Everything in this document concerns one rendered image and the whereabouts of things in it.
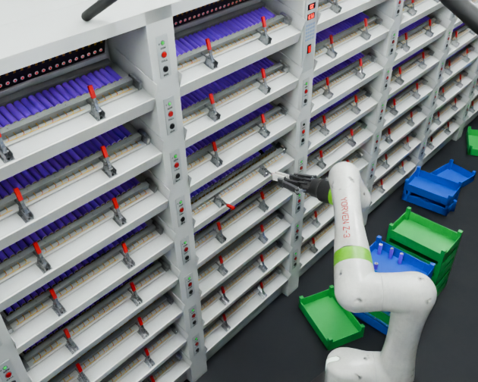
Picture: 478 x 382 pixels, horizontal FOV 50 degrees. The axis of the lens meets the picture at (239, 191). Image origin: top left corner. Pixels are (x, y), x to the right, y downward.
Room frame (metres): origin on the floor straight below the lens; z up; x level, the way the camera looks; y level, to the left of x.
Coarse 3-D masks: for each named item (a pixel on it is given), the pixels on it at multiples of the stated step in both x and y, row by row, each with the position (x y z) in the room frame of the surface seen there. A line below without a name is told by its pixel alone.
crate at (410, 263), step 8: (376, 240) 1.88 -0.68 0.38; (376, 248) 1.88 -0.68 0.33; (384, 248) 1.87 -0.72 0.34; (376, 256) 1.83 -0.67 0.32; (384, 256) 1.82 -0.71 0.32; (392, 256) 1.82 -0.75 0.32; (408, 256) 1.78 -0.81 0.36; (384, 264) 1.77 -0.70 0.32; (392, 264) 1.77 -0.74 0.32; (408, 264) 1.77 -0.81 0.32; (416, 264) 1.75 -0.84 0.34; (424, 264) 1.72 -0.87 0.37; (432, 264) 1.69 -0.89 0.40; (384, 272) 1.72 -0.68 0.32; (392, 272) 1.72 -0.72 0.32; (424, 272) 1.71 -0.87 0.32; (432, 272) 1.69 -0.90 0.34
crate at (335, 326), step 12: (300, 300) 1.78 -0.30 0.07; (312, 300) 1.82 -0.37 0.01; (324, 300) 1.83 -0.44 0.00; (336, 300) 1.82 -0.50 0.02; (312, 312) 1.75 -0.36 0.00; (324, 312) 1.75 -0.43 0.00; (336, 312) 1.75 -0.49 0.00; (348, 312) 1.72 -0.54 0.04; (312, 324) 1.66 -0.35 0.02; (324, 324) 1.67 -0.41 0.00; (336, 324) 1.67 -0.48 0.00; (348, 324) 1.67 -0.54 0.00; (360, 324) 1.61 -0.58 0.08; (324, 336) 1.56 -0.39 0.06; (336, 336) 1.60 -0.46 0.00; (348, 336) 1.56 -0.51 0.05; (360, 336) 1.59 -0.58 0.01
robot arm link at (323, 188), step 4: (324, 180) 1.54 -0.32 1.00; (328, 180) 1.54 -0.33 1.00; (320, 184) 1.53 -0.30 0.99; (324, 184) 1.52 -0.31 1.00; (328, 184) 1.52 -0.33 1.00; (320, 188) 1.52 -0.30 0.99; (324, 188) 1.51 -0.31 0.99; (328, 188) 1.50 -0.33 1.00; (316, 192) 1.52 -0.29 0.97; (320, 192) 1.51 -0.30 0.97; (324, 192) 1.50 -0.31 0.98; (328, 192) 1.49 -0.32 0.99; (320, 196) 1.51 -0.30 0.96; (324, 196) 1.49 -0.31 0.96; (320, 200) 1.51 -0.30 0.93; (324, 200) 1.50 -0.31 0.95; (328, 200) 1.48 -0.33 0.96; (328, 204) 1.53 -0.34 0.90
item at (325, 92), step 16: (368, 48) 2.44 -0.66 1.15; (352, 64) 2.30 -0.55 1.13; (368, 64) 2.36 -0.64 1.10; (384, 64) 2.37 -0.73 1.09; (320, 80) 2.14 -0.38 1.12; (336, 80) 2.19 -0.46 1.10; (352, 80) 2.22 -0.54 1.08; (368, 80) 2.29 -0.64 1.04; (320, 96) 2.06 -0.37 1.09; (336, 96) 2.08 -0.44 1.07
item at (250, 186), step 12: (276, 144) 1.91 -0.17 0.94; (288, 144) 1.89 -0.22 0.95; (264, 156) 1.85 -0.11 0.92; (288, 156) 1.88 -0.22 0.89; (240, 168) 1.76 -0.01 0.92; (276, 168) 1.79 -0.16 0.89; (252, 180) 1.70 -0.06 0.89; (264, 180) 1.72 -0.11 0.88; (204, 192) 1.60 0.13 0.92; (240, 192) 1.63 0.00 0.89; (252, 192) 1.68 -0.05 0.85; (192, 216) 1.48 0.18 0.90; (204, 216) 1.49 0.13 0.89; (216, 216) 1.53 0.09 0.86
